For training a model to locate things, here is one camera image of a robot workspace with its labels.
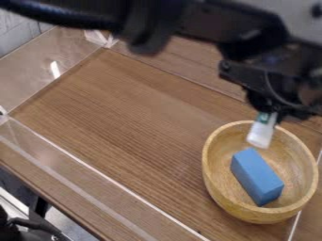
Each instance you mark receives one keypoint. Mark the clear acrylic corner bracket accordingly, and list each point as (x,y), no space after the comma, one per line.
(102,38)

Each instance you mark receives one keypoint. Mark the black metal table leg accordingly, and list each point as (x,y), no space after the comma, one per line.
(42,207)

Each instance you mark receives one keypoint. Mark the blue foam block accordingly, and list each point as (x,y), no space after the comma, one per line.
(256,176)

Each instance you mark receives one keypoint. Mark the green Expo marker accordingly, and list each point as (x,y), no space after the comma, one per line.
(262,129)

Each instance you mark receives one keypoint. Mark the brown wooden bowl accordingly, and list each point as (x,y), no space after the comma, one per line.
(290,159)

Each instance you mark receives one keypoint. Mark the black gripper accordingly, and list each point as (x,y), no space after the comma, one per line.
(281,78)

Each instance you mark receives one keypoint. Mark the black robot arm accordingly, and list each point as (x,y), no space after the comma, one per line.
(269,40)

